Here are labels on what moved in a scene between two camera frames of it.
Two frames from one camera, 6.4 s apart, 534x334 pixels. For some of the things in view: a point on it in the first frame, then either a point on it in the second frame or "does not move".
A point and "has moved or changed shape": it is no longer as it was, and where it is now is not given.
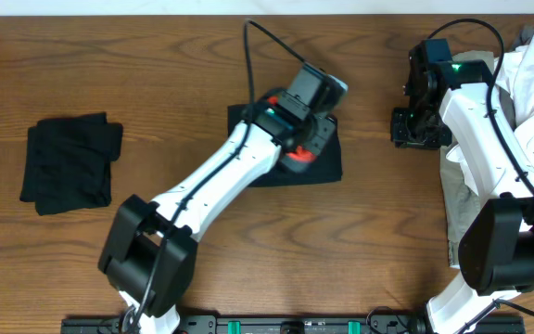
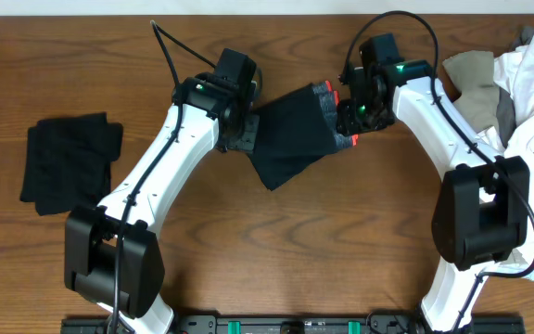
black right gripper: (404, 139) -> (349, 123)
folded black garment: (68, 162) does not move
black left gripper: (322, 131) -> (248, 133)
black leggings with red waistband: (327, 168) has moved or changed shape
